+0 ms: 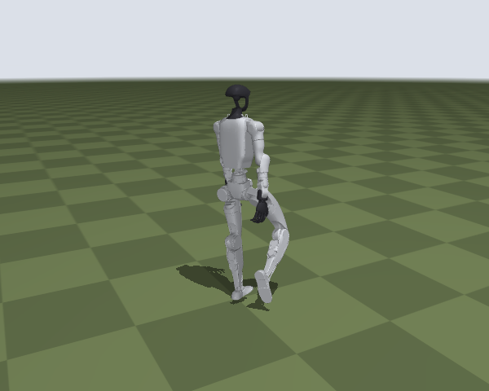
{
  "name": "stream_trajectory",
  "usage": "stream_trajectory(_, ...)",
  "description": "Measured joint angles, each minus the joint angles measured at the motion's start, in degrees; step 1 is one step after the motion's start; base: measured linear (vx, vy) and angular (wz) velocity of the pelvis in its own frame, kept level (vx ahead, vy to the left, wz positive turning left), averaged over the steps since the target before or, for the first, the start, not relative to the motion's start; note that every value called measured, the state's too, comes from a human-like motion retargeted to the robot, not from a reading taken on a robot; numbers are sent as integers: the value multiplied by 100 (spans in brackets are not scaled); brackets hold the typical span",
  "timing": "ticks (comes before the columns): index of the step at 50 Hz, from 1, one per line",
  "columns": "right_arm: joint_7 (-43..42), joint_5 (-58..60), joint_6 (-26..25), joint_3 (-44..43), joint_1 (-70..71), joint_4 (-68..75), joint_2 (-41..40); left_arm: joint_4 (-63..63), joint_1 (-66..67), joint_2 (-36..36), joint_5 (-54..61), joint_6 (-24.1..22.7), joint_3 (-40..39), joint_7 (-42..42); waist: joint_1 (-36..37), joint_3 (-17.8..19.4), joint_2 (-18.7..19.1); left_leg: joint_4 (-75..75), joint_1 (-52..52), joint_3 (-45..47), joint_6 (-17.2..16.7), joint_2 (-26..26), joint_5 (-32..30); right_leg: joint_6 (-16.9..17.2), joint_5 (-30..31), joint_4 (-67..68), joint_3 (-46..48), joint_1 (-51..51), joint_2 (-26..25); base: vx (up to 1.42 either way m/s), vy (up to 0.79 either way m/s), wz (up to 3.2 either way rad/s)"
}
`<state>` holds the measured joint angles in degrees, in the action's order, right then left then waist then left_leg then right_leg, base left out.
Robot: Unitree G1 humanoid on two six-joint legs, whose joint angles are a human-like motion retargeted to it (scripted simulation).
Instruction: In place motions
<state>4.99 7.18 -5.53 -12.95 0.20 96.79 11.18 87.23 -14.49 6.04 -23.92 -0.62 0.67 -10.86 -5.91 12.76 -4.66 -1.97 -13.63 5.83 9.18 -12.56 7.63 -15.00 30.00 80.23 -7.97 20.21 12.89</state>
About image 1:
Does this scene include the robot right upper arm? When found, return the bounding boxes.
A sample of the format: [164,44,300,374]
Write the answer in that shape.
[246,120,266,166]

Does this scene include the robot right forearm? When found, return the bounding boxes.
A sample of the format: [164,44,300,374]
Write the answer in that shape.
[256,155,270,198]

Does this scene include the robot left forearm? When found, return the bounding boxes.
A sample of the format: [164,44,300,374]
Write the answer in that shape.
[220,157,232,181]

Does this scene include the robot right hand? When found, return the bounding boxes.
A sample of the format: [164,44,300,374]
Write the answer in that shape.
[250,190,269,223]

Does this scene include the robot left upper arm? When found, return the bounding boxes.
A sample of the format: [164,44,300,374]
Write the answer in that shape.
[213,121,222,158]

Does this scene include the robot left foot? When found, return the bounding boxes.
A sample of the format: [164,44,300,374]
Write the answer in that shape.
[231,285,253,300]

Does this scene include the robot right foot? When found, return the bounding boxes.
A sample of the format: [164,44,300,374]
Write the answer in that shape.
[254,270,272,303]

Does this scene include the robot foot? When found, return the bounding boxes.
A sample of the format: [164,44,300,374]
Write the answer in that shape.
[231,285,253,300]
[254,270,272,303]

